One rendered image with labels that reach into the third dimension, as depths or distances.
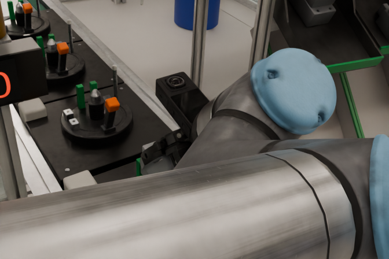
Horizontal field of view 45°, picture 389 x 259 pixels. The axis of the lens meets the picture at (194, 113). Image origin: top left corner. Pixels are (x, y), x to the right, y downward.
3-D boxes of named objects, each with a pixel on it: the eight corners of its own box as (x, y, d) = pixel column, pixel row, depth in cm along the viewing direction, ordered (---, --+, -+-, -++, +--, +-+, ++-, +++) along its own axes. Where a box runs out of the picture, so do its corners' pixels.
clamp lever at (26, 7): (33, 29, 120) (32, 7, 114) (25, 31, 119) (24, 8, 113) (28, 20, 122) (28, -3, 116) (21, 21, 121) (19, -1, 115)
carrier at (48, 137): (180, 147, 91) (183, 92, 84) (61, 189, 80) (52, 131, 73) (125, 89, 107) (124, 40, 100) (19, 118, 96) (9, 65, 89)
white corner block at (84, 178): (100, 202, 78) (99, 184, 76) (74, 212, 76) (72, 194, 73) (89, 185, 81) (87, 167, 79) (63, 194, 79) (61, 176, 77)
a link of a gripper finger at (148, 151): (135, 168, 63) (168, 149, 57) (131, 158, 63) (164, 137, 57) (162, 158, 66) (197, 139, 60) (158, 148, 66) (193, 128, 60)
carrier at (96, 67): (124, 89, 108) (123, 39, 101) (19, 117, 96) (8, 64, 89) (84, 47, 124) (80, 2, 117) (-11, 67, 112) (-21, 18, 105)
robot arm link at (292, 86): (245, 88, 36) (293, 22, 40) (191, 127, 46) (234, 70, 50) (318, 153, 37) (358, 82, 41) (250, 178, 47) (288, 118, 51)
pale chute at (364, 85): (406, 144, 90) (424, 140, 86) (351, 158, 85) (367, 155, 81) (364, 8, 93) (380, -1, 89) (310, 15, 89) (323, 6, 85)
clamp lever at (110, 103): (114, 128, 87) (120, 104, 81) (105, 131, 86) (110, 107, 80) (107, 113, 89) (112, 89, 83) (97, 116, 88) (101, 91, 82)
